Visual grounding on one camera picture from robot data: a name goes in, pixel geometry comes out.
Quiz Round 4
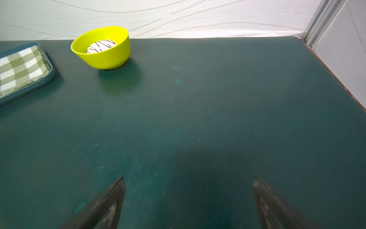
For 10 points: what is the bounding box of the white striped item in bowl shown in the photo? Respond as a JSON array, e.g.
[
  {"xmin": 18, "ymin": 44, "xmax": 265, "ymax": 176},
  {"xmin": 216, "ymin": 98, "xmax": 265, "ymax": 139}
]
[{"xmin": 86, "ymin": 39, "xmax": 116, "ymax": 54}]

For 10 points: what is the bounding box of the yellow-green plastic bowl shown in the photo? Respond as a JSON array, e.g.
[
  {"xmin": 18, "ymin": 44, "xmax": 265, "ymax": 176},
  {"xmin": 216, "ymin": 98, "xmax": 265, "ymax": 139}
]
[{"xmin": 71, "ymin": 26, "xmax": 131, "ymax": 70}]

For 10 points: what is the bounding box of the blue rectangular tray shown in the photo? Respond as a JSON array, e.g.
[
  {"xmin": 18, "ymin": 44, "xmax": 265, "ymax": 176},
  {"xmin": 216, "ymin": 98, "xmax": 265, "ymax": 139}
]
[{"xmin": 1, "ymin": 43, "xmax": 55, "ymax": 105}]

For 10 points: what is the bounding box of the green checked cloth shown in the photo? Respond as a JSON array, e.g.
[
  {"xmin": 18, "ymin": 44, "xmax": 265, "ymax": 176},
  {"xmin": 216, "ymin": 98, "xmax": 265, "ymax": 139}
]
[{"xmin": 1, "ymin": 45, "xmax": 51, "ymax": 97}]

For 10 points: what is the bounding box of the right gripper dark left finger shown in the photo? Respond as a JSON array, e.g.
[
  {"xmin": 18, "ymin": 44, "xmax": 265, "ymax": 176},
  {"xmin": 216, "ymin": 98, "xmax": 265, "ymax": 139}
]
[{"xmin": 60, "ymin": 177, "xmax": 126, "ymax": 229}]

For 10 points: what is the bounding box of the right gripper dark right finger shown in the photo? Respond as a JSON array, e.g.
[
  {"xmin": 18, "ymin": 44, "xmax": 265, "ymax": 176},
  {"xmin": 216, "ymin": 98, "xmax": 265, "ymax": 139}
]
[{"xmin": 252, "ymin": 177, "xmax": 321, "ymax": 229}]

